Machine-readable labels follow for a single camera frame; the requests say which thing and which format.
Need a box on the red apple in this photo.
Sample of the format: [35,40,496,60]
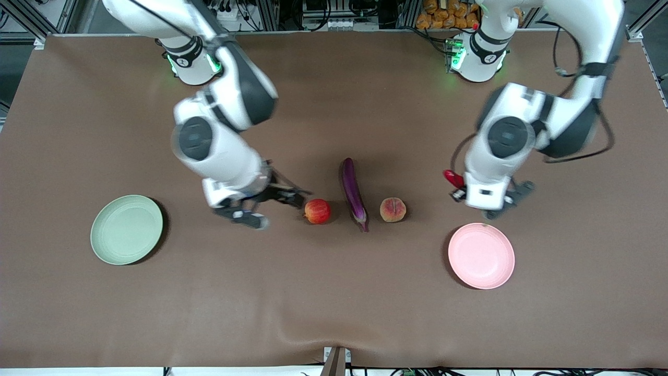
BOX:
[304,198,331,225]

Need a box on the long purple eggplant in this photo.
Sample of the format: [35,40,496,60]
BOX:
[340,158,369,233]

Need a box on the peach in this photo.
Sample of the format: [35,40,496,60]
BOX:
[379,197,407,223]

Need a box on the pink round plate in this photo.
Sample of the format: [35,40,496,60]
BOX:
[448,223,516,290]

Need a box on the brown tablecloth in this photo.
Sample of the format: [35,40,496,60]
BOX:
[0,30,668,369]

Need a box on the green round plate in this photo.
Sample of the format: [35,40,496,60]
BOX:
[90,195,164,265]

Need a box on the white socket strip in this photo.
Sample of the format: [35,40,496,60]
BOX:
[323,17,380,31]

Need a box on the white power strip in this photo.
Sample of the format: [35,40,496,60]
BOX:
[217,0,252,22]

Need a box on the orange packets pile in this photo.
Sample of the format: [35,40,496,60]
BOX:
[416,0,481,30]

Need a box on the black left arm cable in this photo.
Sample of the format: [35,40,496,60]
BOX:
[543,21,616,163]

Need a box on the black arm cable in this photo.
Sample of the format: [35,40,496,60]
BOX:
[543,21,616,163]
[128,0,235,48]

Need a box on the metal table edge bracket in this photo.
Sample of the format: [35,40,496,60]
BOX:
[323,346,351,376]

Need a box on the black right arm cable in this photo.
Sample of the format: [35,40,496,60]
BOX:
[128,0,235,48]

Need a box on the aluminium frame profile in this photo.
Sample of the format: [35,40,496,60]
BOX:
[0,0,63,50]
[625,21,668,110]

